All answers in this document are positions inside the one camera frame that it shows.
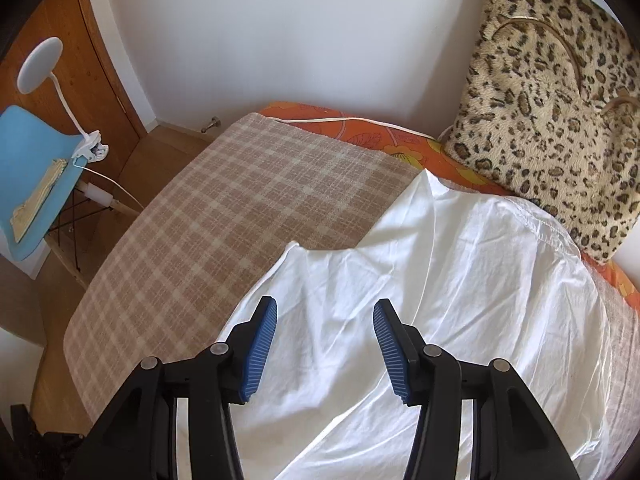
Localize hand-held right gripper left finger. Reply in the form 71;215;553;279
75;296;278;480

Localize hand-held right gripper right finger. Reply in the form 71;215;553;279
372;298;581;480

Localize white shirt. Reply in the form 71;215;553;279
216;169;615;480

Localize beige plaid blanket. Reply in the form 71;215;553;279
63;112;640;480

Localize orange floral bed sheet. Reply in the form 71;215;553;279
259;101;640;306

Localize blue chair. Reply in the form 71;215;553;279
0;105;143;286

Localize leopard print cushion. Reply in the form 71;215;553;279
439;0;640;265

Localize white clip lamp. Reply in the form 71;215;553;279
17;37;110;167

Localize wooden door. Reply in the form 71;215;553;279
0;0;148;196

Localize white lamp power cable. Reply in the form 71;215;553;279
77;166;146;211

